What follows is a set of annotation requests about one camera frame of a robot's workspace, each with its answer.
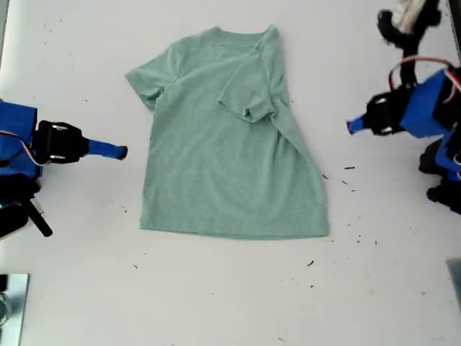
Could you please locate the green t-shirt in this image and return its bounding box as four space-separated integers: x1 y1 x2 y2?
124 24 331 241

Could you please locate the gripper red white wire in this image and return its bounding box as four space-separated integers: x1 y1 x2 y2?
0 131 45 167
388 56 461 105

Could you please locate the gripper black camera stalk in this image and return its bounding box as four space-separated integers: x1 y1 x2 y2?
398 39 422 91
27 198 54 238

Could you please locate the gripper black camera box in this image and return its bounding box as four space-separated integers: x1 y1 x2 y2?
0 205 30 241

